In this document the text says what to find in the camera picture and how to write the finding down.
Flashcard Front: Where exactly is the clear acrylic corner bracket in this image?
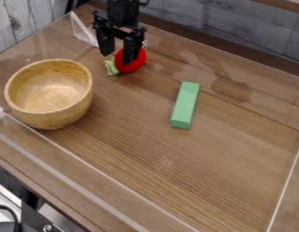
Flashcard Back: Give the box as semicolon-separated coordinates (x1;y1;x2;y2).
70;11;98;47

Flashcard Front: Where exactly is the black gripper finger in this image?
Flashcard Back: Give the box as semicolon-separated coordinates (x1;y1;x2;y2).
94;24;114;56
122;28;146;65

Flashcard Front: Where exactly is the black metal bracket with screw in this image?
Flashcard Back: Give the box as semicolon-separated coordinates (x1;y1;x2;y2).
19;200;63;232

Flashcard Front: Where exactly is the wooden bowl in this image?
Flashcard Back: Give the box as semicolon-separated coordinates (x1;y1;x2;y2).
4;59;93;130

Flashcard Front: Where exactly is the red plush strawberry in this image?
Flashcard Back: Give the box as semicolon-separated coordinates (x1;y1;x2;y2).
103;48;147;76

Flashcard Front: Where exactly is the clear acrylic table barrier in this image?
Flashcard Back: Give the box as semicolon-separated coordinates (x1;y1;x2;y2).
0;18;299;232

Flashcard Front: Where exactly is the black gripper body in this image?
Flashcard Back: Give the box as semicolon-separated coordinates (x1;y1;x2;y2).
91;0;147;41

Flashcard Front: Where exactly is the green rectangular block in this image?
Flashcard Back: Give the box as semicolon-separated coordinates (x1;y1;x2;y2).
170;82;201;130

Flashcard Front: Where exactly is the black cable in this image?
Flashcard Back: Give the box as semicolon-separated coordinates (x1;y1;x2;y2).
0;204;22;232

